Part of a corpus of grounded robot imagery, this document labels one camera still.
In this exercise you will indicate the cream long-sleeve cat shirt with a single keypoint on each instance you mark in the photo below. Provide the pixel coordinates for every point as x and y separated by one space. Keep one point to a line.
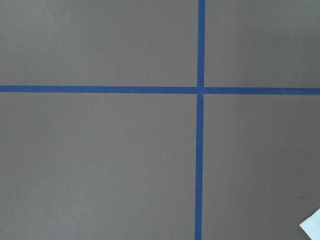
311 226

